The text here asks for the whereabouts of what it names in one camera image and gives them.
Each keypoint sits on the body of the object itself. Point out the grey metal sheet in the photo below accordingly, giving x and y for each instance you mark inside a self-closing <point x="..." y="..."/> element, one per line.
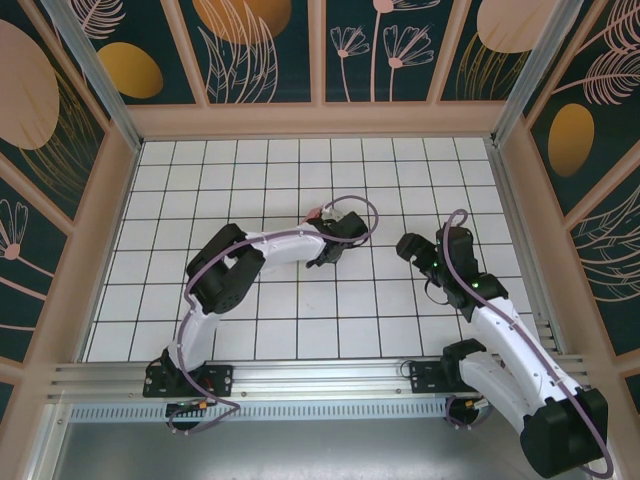
<point x="320" y="450"/>

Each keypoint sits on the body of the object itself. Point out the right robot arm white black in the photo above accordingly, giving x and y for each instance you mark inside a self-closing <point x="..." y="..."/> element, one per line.
<point x="560" y="435"/>

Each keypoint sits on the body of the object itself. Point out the aluminium side rail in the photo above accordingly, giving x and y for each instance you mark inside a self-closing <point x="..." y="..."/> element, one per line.
<point x="505" y="190"/>

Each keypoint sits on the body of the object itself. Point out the pink paper sheet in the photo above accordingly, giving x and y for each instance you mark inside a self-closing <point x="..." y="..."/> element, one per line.
<point x="312" y="215"/>

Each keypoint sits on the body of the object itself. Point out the aluminium mounting rail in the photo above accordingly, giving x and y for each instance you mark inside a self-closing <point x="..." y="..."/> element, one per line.
<point x="320" y="380"/>

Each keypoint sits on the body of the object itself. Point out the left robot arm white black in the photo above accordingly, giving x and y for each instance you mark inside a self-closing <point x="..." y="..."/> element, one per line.
<point x="225" y="275"/>

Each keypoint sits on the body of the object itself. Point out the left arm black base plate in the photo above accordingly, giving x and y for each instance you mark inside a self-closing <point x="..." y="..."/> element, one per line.
<point x="220" y="380"/>

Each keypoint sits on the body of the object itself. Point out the aluminium frame post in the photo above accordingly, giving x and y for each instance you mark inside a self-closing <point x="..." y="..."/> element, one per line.
<point x="95" y="75"/>
<point x="537" y="75"/>

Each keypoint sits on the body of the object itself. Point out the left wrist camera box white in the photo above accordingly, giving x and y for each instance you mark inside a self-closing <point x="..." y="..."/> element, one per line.
<point x="332" y="216"/>

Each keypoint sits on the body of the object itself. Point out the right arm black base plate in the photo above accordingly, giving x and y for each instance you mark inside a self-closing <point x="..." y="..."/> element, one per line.
<point x="425" y="380"/>

